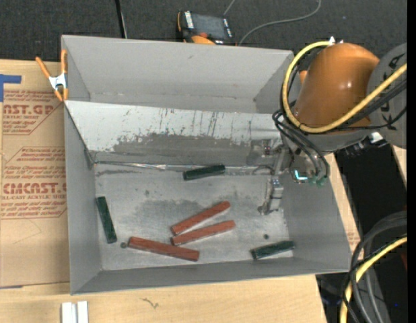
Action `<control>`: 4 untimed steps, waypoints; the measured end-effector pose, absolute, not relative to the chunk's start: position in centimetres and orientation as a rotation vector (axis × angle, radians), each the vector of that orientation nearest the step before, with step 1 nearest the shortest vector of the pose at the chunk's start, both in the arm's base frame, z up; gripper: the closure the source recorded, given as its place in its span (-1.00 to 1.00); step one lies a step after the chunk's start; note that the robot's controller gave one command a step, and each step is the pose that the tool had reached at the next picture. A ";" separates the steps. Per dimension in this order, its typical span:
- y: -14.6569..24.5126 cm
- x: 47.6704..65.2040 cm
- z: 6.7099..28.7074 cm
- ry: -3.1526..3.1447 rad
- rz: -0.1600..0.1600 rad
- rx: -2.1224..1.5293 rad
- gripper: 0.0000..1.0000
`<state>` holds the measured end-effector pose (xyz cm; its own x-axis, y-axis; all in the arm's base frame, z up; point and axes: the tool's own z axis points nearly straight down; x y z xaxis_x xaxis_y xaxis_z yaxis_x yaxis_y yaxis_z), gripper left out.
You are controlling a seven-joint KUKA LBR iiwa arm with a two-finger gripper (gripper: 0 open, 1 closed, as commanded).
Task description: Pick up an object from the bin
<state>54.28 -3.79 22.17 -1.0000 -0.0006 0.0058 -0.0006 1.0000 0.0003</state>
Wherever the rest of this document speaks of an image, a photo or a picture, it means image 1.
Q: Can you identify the red-brown flat block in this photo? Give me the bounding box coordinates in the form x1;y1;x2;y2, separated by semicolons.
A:
127;236;200;262
170;219;236;247
170;201;232;236

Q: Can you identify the grey metal bin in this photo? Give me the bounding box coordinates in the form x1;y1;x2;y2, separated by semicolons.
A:
61;34;353;295

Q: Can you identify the brown cardboard board red print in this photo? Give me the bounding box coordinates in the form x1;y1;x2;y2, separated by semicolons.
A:
0;58;366;291

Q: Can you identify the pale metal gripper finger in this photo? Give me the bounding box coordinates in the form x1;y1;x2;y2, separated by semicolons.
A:
261;177;285;215
250;142;273;176

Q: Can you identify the dark green flat block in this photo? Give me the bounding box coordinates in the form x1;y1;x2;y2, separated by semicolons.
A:
250;240;296;261
182;164;226;181
95;196;118;244

